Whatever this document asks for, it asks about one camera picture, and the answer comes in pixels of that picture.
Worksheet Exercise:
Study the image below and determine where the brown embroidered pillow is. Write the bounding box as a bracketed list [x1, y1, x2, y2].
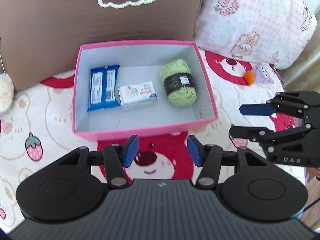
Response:
[0, 0, 207, 92]

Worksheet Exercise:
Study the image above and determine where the orange makeup sponge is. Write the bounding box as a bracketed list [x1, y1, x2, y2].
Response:
[244, 71, 255, 85]

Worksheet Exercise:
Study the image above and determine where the green yarn ball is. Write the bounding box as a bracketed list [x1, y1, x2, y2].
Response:
[160, 59, 197, 107]

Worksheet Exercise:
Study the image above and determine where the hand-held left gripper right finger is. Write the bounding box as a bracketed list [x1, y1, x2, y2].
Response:
[187, 135, 269, 189]

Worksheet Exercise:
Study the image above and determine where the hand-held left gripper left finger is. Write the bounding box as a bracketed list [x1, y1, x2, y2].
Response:
[59, 134, 139, 189]

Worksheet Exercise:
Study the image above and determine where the printed bear blanket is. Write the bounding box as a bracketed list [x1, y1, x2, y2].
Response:
[0, 50, 310, 220]

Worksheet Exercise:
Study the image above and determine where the grey bunny plush toy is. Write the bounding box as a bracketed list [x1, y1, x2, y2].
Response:
[0, 55, 15, 113]

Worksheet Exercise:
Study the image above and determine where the beige padded headboard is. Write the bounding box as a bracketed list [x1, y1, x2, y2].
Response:
[276, 10, 320, 95]

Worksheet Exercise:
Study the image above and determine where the blue snack packet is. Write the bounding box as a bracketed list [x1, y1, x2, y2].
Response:
[87, 65, 120, 112]

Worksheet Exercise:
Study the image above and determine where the pink cardboard box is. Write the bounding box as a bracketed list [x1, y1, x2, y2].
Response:
[72, 39, 220, 142]

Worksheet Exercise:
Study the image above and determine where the pink checked pillow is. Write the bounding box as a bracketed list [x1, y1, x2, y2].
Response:
[194, 0, 318, 70]

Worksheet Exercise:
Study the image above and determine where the purple plush toy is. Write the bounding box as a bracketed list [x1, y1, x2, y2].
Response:
[252, 62, 275, 83]

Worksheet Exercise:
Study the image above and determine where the white tissue packet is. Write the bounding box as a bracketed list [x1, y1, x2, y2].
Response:
[118, 81, 159, 106]

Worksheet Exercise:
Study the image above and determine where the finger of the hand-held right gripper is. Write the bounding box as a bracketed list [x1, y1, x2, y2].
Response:
[229, 124, 320, 143]
[239, 91, 320, 118]

